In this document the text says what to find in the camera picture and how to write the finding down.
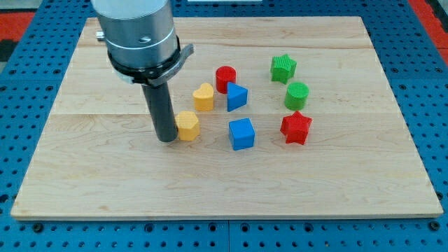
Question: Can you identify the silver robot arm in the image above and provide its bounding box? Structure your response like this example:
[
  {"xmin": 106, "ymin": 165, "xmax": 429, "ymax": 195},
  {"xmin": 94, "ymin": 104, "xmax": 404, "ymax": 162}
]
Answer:
[{"xmin": 92, "ymin": 0, "xmax": 194, "ymax": 87}]

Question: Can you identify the blue cube block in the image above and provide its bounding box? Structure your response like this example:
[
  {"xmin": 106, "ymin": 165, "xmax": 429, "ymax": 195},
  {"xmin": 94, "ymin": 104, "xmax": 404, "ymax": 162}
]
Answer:
[{"xmin": 229, "ymin": 118, "xmax": 256, "ymax": 151}]

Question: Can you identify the blue triangle block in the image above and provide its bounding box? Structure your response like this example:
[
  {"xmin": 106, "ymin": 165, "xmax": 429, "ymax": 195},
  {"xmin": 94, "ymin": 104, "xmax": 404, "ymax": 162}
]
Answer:
[{"xmin": 227, "ymin": 82, "xmax": 249, "ymax": 112}]

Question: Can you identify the yellow heart block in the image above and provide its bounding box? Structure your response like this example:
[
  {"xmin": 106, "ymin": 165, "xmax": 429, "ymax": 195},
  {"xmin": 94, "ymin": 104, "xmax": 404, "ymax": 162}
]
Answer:
[{"xmin": 192, "ymin": 83, "xmax": 214, "ymax": 111}]

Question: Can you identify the yellow hexagon block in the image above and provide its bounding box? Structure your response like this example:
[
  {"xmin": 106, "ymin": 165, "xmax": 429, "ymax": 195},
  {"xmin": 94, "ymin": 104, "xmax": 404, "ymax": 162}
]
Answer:
[{"xmin": 175, "ymin": 111, "xmax": 200, "ymax": 141}]

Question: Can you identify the red cylinder block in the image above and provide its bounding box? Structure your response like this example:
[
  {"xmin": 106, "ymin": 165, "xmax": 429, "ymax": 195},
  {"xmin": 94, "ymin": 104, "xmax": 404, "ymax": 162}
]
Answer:
[{"xmin": 215, "ymin": 66, "xmax": 237, "ymax": 94}]

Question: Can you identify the wooden board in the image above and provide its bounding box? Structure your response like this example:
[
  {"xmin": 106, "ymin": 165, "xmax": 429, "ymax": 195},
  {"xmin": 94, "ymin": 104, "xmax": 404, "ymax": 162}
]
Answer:
[{"xmin": 10, "ymin": 16, "xmax": 443, "ymax": 221}]

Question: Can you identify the red star block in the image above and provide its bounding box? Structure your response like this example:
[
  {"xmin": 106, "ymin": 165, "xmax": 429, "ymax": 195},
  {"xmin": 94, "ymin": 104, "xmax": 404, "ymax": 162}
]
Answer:
[{"xmin": 280, "ymin": 111, "xmax": 312, "ymax": 145}]

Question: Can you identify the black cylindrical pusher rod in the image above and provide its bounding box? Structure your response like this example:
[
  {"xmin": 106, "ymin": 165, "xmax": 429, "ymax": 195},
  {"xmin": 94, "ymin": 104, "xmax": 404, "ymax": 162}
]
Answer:
[{"xmin": 142, "ymin": 83, "xmax": 178, "ymax": 143}]

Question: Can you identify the green cylinder block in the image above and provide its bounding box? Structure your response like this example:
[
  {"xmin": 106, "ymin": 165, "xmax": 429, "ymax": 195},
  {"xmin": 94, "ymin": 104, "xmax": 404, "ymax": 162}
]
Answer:
[{"xmin": 284, "ymin": 82, "xmax": 309, "ymax": 111}]

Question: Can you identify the green star block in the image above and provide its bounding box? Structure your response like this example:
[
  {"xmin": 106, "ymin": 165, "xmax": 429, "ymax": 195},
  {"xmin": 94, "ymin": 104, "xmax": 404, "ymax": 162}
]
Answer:
[{"xmin": 270, "ymin": 54, "xmax": 297, "ymax": 84}]

